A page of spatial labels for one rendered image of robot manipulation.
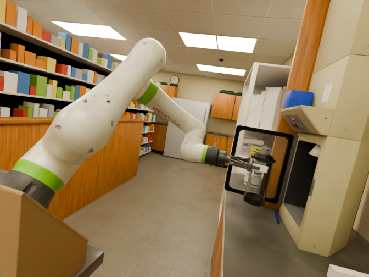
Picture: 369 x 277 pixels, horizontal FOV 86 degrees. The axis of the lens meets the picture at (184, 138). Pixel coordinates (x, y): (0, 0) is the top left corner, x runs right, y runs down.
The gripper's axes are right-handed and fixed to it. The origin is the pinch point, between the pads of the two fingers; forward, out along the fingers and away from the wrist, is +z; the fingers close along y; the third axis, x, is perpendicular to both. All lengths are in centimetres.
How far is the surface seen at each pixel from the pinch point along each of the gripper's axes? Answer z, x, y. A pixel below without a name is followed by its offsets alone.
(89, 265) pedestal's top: -48, 28, -53
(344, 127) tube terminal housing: 22.9, -23.7, -13.8
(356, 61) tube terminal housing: 21, -47, -14
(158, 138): -218, 76, 486
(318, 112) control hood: 13.0, -27.5, -13.8
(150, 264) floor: -62, 122, 60
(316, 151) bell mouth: 20.6, -12.1, -2.1
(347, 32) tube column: 18, -59, -8
